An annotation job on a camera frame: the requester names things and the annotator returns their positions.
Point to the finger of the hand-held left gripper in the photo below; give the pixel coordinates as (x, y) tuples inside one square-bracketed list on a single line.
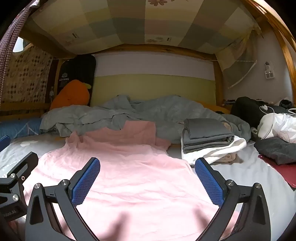
[(25, 165), (4, 143)]

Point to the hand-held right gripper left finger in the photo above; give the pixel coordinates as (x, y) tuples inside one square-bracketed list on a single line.
[(86, 180)]

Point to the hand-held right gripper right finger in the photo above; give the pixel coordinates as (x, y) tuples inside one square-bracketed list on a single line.
[(209, 183)]

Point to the pink printed t-shirt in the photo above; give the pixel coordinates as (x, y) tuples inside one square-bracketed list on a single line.
[(138, 173)]

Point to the blue pillow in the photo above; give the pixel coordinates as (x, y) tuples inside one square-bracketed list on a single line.
[(20, 127)]

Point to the beige garment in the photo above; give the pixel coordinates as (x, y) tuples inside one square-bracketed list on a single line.
[(227, 159)]

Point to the folded white garment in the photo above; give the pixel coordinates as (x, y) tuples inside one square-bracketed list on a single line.
[(231, 146)]

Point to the folded dark grey garment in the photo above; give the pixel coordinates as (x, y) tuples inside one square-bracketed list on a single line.
[(205, 132)]

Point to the beige patterned curtain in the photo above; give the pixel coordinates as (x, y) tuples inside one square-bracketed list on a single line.
[(27, 74)]

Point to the yellow cloth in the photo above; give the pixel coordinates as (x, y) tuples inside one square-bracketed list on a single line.
[(215, 107)]

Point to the dark grey cloth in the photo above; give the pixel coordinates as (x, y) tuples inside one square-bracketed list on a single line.
[(277, 148)]

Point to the maroon flat case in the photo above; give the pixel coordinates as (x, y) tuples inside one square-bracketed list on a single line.
[(286, 173)]

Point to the black bag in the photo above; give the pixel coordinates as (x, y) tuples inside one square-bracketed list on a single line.
[(245, 109)]

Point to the orange carrot plush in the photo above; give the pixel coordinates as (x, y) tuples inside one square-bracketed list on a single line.
[(71, 95)]

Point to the grey crumpled duvet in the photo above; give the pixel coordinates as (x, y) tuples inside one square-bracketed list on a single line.
[(150, 109)]

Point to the white crumpled garment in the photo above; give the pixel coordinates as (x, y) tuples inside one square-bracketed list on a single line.
[(284, 125)]

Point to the plaid curtain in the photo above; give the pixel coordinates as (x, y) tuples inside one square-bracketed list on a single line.
[(9, 41)]

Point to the clear plastic sheet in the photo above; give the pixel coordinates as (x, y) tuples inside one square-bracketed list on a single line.
[(238, 58)]

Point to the checked canopy cloth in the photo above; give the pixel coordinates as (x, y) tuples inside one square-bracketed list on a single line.
[(138, 20)]

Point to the white wall socket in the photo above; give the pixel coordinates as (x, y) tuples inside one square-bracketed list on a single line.
[(269, 74)]

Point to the wooden bed frame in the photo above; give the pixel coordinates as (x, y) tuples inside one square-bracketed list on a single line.
[(161, 48)]

